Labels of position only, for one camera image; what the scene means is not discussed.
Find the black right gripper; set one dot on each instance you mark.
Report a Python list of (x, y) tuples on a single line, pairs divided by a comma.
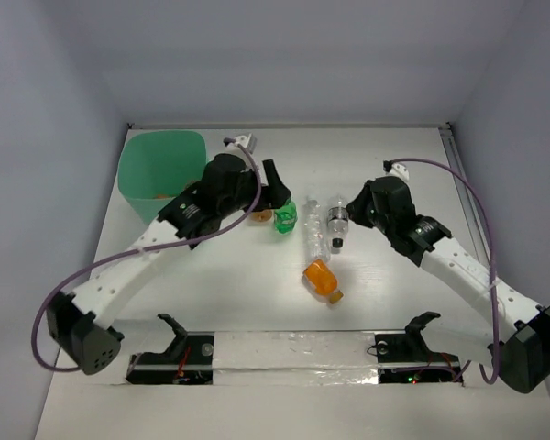
[(356, 207)]

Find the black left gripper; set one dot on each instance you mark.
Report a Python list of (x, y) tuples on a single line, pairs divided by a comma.
[(266, 189)]

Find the orange blue label drink bottle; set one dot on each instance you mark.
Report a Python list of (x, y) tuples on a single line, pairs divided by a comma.
[(190, 184)]

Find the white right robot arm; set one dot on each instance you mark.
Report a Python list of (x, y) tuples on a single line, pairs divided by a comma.
[(516, 342)]

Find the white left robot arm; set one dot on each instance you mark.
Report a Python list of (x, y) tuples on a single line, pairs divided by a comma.
[(81, 321)]

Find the green plastic bin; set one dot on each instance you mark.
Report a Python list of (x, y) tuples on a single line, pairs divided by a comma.
[(159, 162)]

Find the orange juice bottle gold cap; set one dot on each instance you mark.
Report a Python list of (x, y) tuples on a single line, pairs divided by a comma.
[(261, 216)]

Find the clear bottle black cap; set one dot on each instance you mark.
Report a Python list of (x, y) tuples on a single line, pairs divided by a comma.
[(337, 222)]

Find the green plastic soda bottle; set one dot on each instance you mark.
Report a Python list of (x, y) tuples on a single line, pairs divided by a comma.
[(285, 218)]

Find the clear crushed water bottle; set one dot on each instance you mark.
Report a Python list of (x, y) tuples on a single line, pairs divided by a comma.
[(314, 239)]

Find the small orange juice bottle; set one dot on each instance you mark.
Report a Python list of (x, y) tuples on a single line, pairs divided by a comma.
[(322, 281)]

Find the silver foil tape strip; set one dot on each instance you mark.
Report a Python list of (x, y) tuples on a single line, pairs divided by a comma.
[(294, 359)]

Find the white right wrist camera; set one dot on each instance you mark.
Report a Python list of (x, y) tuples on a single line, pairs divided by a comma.
[(396, 169)]

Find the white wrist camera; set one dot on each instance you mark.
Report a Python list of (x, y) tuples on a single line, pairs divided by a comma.
[(396, 169), (240, 143)]

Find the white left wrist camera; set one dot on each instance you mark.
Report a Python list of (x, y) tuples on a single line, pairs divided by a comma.
[(240, 143)]

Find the aluminium table edge rail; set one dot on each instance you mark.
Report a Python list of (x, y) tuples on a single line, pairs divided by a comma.
[(469, 205)]

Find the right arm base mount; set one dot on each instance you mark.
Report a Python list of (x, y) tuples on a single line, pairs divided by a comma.
[(404, 358)]

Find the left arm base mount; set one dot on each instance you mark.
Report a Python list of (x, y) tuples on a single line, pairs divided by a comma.
[(187, 360)]

